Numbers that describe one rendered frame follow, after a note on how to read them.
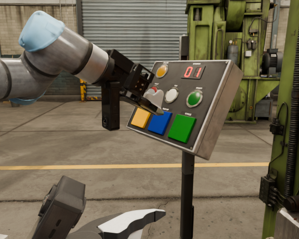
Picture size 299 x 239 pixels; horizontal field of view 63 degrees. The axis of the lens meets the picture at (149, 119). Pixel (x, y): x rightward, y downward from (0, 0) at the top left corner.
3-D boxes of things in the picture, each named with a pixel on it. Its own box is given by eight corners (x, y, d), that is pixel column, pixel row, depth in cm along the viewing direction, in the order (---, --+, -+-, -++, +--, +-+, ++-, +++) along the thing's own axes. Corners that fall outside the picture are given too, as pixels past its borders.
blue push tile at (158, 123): (161, 134, 75) (171, 112, 76) (146, 129, 81) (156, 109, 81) (165, 136, 76) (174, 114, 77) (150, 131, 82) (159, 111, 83)
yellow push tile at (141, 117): (142, 127, 83) (151, 107, 83) (130, 123, 89) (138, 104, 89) (146, 129, 84) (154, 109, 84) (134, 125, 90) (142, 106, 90)
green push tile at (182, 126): (185, 143, 67) (195, 118, 68) (166, 136, 73) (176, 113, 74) (189, 145, 68) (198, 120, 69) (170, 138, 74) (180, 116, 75)
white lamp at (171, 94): (168, 103, 78) (169, 89, 77) (164, 100, 82) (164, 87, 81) (178, 102, 78) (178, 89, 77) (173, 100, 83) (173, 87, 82)
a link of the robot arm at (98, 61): (81, 76, 46) (66, 74, 53) (100, 87, 49) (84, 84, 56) (98, 41, 47) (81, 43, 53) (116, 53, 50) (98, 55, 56)
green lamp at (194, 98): (191, 107, 70) (192, 92, 69) (186, 105, 74) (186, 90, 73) (202, 106, 70) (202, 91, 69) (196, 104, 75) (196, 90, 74)
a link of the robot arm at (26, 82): (-26, 81, 47) (-2, 41, 42) (24, 78, 57) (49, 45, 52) (-5, 114, 47) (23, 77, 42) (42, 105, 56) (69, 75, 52)
